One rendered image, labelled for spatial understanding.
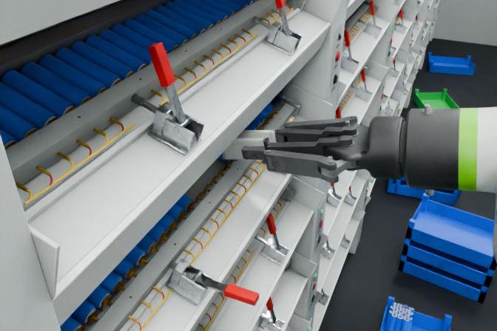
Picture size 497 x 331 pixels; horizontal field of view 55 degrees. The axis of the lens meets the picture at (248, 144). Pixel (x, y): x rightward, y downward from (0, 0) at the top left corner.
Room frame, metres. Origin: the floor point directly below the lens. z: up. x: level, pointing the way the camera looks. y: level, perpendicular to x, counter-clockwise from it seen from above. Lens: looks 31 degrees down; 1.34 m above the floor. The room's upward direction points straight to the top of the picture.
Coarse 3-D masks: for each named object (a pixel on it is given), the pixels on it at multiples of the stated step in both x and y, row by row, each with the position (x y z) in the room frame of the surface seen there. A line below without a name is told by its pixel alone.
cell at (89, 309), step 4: (84, 300) 0.31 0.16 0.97; (84, 304) 0.31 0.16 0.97; (88, 304) 0.31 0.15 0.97; (92, 304) 0.31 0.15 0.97; (80, 308) 0.30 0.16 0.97; (84, 308) 0.30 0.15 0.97; (88, 308) 0.31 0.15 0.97; (92, 308) 0.31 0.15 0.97; (76, 312) 0.30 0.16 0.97; (80, 312) 0.30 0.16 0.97; (84, 312) 0.30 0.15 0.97; (88, 312) 0.30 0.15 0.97; (92, 312) 0.31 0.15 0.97; (72, 316) 0.30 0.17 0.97; (76, 316) 0.30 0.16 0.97; (80, 316) 0.30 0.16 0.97; (84, 316) 0.30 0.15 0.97; (88, 316) 0.30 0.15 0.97; (80, 320) 0.30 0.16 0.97; (84, 320) 0.30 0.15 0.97
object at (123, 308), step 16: (288, 112) 0.72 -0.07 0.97; (272, 128) 0.67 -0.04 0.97; (240, 160) 0.57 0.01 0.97; (256, 160) 0.59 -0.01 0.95; (224, 176) 0.53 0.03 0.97; (240, 176) 0.54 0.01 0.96; (224, 192) 0.50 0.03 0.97; (208, 208) 0.46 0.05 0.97; (192, 224) 0.43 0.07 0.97; (176, 240) 0.40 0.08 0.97; (208, 240) 0.43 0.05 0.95; (160, 256) 0.38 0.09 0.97; (176, 256) 0.39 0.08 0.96; (144, 272) 0.35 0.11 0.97; (160, 272) 0.36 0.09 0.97; (128, 288) 0.33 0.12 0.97; (144, 288) 0.34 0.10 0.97; (112, 304) 0.31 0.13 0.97; (128, 304) 0.31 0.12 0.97; (160, 304) 0.33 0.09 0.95; (112, 320) 0.30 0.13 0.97
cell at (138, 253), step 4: (136, 248) 0.38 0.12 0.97; (140, 248) 0.39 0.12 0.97; (132, 252) 0.38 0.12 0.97; (136, 252) 0.38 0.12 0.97; (140, 252) 0.38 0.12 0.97; (144, 252) 0.38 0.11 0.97; (128, 256) 0.38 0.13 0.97; (132, 256) 0.38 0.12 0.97; (136, 256) 0.38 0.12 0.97; (140, 256) 0.38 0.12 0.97; (128, 260) 0.38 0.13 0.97; (132, 260) 0.37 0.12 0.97; (136, 260) 0.37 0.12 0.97; (140, 260) 0.38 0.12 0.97; (136, 264) 0.37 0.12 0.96
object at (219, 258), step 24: (288, 96) 0.77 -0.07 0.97; (312, 96) 0.75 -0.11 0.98; (216, 168) 0.57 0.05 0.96; (264, 168) 0.59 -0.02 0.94; (192, 192) 0.51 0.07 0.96; (240, 192) 0.53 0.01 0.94; (264, 192) 0.54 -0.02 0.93; (240, 216) 0.49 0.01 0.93; (264, 216) 0.50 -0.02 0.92; (216, 240) 0.44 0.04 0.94; (240, 240) 0.45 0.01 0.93; (144, 264) 0.38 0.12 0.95; (192, 264) 0.40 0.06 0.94; (216, 264) 0.41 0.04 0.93; (168, 288) 0.36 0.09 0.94; (144, 312) 0.33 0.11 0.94; (168, 312) 0.33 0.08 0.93; (192, 312) 0.34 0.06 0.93
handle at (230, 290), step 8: (200, 272) 0.36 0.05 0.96; (200, 280) 0.36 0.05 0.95; (208, 280) 0.36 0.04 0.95; (216, 288) 0.35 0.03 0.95; (224, 288) 0.35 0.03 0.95; (232, 288) 0.35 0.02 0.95; (240, 288) 0.35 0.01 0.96; (232, 296) 0.34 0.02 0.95; (240, 296) 0.34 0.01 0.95; (248, 296) 0.34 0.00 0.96; (256, 296) 0.34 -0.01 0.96
